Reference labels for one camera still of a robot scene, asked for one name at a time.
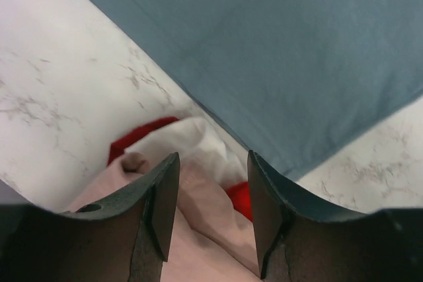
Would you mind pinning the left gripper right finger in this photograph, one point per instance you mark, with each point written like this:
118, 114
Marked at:
302, 237

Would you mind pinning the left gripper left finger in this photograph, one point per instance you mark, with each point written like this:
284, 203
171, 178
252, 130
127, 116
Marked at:
125, 234

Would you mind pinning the blue grey t shirt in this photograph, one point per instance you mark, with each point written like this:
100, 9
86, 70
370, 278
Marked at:
294, 80

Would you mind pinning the red folded t shirt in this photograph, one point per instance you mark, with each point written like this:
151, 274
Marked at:
238, 194

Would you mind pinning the white folded t shirt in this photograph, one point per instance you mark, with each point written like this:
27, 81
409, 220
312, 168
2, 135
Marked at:
198, 143

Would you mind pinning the pink folded t shirt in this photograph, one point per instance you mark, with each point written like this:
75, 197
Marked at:
211, 241

